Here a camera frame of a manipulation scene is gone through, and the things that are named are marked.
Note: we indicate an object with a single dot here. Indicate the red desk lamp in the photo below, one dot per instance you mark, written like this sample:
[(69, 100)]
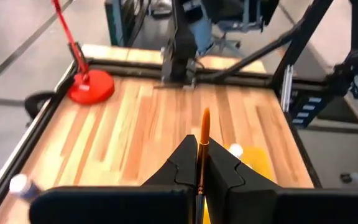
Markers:
[(90, 87)]

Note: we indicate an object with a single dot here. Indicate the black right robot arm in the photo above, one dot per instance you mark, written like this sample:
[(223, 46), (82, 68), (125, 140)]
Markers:
[(182, 46)]

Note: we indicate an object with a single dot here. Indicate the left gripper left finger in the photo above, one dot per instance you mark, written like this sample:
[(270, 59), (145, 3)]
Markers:
[(179, 168)]

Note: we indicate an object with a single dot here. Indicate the dark paint bottle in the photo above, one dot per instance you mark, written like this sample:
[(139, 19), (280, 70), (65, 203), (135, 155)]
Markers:
[(23, 188)]

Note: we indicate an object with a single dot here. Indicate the black power strip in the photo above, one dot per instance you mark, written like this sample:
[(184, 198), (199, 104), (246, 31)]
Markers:
[(304, 109)]

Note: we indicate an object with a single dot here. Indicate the white metal bracket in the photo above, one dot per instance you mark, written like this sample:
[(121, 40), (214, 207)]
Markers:
[(286, 87)]

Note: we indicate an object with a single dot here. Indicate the black table edge rail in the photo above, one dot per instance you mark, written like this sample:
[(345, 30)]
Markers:
[(303, 152)]

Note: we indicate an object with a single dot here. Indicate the yellow translucent plastic bin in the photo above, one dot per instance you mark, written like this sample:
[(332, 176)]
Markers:
[(259, 165)]

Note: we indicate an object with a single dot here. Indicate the blue office chair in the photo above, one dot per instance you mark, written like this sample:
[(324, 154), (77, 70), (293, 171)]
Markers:
[(204, 34)]

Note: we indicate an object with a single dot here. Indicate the blue-grey metal stand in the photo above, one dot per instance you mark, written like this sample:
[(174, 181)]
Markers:
[(113, 21)]

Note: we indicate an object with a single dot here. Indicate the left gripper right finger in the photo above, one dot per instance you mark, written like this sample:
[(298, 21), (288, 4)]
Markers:
[(228, 174)]

